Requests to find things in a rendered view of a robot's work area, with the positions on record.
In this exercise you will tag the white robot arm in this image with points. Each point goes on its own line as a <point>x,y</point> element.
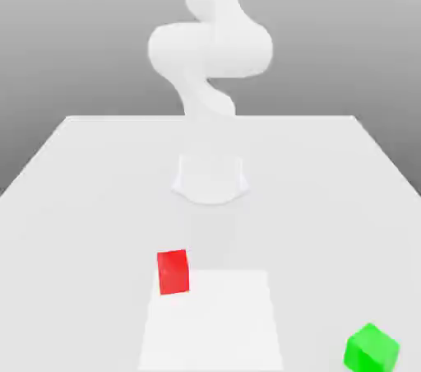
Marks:
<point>210,49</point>

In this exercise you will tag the small red cube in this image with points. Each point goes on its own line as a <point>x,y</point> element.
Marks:
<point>173,272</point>

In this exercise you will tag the small green cube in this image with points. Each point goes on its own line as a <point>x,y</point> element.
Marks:
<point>371,349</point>

